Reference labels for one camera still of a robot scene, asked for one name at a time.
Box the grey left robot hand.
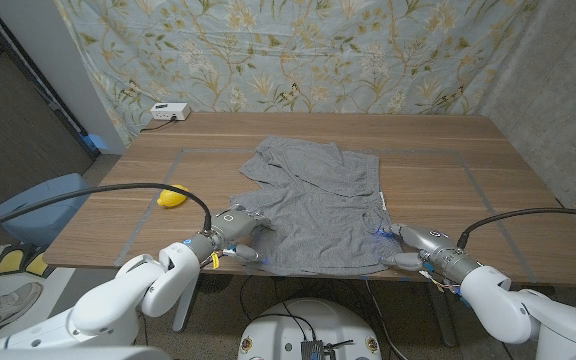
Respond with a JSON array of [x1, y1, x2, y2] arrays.
[[201, 203, 273, 263]]

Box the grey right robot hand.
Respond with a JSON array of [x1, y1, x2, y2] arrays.
[[380, 223, 479, 284]]

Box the grey shorts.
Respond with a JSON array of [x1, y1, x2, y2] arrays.
[[228, 133, 408, 277]]

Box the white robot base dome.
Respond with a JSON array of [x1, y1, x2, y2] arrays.
[[236, 297, 383, 360]]

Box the yellow ball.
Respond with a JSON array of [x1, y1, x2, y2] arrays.
[[156, 184, 190, 209]]

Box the black round floor puck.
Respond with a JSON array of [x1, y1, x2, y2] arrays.
[[196, 273, 233, 294]]

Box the grey table leg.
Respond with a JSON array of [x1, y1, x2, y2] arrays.
[[427, 282, 458, 349]]

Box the white table leg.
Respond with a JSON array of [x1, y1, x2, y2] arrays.
[[172, 272, 202, 334]]

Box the white power strip box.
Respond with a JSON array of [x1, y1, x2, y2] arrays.
[[149, 102, 192, 122]]

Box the grey electronics box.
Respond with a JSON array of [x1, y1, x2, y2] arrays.
[[301, 339, 338, 360]]

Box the floral printed backdrop cloth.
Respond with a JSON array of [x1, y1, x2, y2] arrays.
[[52, 0, 542, 147]]

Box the blue plastic bin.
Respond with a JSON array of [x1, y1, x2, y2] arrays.
[[0, 172, 93, 246]]

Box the yellow black floor mat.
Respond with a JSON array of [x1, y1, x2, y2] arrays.
[[0, 243, 49, 277]]

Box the grey sneaker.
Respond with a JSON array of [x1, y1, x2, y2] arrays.
[[0, 281, 44, 346]]

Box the black hanging table cable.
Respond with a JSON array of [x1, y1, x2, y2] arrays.
[[365, 279, 409, 360]]

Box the black base cable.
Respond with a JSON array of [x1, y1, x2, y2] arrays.
[[247, 312, 319, 342]]

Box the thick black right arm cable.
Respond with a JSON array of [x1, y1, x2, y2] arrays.
[[456, 207, 576, 251]]

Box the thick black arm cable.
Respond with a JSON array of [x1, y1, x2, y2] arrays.
[[456, 207, 576, 251], [0, 182, 213, 236]]

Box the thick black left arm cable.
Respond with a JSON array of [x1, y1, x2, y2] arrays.
[[0, 182, 213, 236]]

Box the black power strip cable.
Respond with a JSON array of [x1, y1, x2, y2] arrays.
[[140, 117, 177, 134]]

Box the blue object by wall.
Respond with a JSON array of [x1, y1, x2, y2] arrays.
[[86, 133, 112, 151]]

